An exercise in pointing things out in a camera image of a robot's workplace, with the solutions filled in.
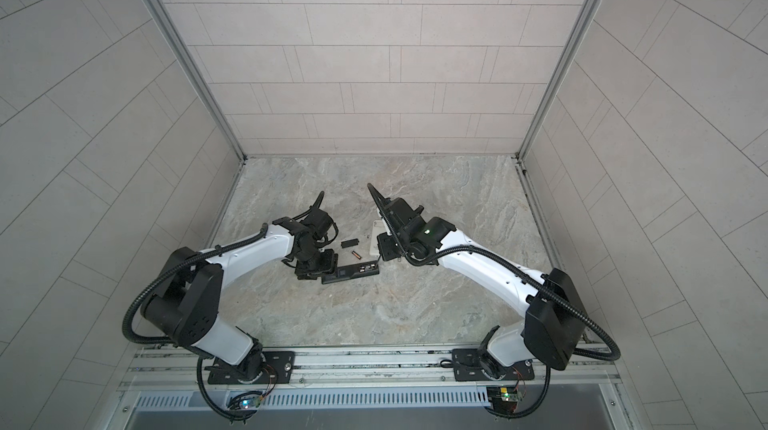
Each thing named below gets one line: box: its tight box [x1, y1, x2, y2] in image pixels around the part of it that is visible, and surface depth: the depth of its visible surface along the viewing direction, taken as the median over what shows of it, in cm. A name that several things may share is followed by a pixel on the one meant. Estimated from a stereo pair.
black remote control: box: [321, 260, 380, 285], surface depth 88 cm
